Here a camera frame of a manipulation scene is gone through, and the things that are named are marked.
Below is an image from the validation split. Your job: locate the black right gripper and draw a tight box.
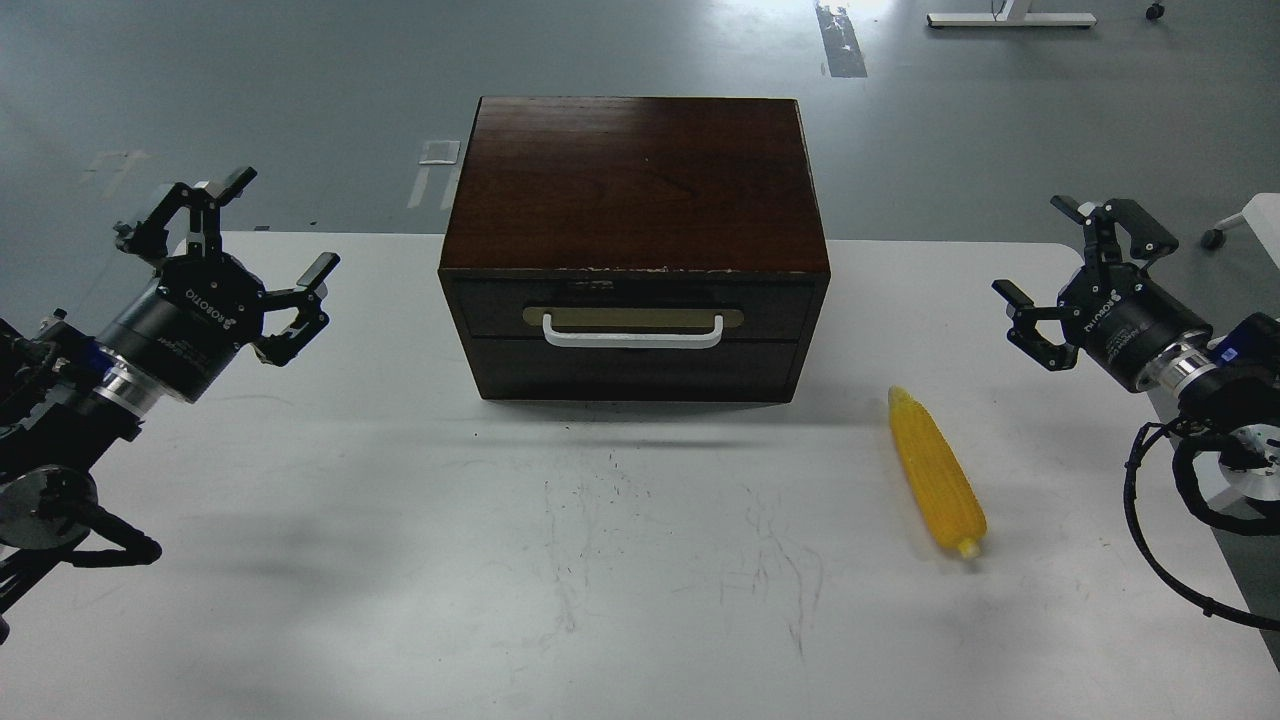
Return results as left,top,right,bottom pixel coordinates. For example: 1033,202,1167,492
992,195,1211,393

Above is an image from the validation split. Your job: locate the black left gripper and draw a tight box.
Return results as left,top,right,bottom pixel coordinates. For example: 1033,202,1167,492
97,167,340,404

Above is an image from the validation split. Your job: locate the yellow corn cob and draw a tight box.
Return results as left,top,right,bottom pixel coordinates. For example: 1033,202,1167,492
887,386,988,560

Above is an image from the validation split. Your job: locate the drawer with white handle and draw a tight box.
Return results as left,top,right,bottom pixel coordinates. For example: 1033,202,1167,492
451,279,815,341

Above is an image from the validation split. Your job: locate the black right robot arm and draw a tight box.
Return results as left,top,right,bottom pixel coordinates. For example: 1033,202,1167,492
993,195,1277,536

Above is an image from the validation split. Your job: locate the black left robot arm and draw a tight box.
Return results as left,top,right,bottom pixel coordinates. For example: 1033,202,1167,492
1,167,340,610

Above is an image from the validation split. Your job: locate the dark wooden drawer cabinet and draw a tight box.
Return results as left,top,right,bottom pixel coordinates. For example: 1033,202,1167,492
439,97,831,404

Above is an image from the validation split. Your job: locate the white chair base with caster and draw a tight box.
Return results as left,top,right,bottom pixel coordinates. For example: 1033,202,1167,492
1199,193,1279,266

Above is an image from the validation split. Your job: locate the white desk leg base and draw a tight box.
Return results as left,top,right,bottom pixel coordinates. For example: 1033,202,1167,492
925,1,1097,29

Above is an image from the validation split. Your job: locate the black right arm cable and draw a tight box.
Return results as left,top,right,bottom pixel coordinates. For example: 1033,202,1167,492
1123,418,1280,633

